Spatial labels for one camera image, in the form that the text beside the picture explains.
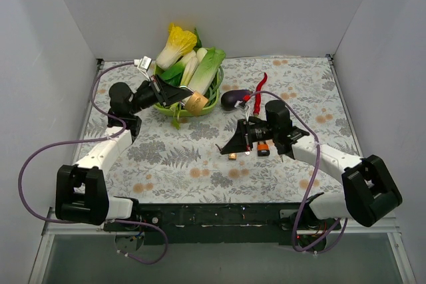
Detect green bok choy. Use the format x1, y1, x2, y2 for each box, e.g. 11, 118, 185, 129
158, 62, 186, 86

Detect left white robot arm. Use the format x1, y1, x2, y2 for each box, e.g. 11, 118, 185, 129
55, 76, 192, 231

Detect white green leek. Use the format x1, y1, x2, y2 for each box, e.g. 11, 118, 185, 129
180, 57, 199, 86

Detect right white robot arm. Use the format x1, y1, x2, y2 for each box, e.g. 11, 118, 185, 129
220, 100, 403, 229

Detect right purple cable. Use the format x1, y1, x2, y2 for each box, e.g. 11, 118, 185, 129
246, 90, 349, 253

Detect green long beans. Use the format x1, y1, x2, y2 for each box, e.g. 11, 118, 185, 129
205, 67, 224, 108

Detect long green white cabbage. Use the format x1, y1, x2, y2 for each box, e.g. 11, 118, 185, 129
188, 47, 226, 94

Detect purple cable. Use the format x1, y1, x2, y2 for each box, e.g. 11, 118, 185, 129
246, 90, 349, 253
17, 61, 169, 265

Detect yellow leaf napa cabbage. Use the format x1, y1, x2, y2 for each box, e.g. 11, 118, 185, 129
156, 23, 197, 71

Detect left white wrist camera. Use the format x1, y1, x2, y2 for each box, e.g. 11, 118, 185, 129
134, 56, 152, 80

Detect red chili pepper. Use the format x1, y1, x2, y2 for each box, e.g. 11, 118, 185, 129
251, 72, 268, 117

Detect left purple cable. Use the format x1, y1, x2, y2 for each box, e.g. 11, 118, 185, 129
17, 61, 169, 265

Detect green plastic basket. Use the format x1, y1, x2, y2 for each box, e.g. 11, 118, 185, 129
154, 67, 224, 117

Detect floral table mat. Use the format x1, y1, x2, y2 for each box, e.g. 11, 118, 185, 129
77, 57, 373, 204

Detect purple eggplant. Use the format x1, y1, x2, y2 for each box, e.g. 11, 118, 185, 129
220, 89, 252, 111

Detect orange padlock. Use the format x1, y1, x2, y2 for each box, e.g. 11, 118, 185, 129
257, 142, 270, 157

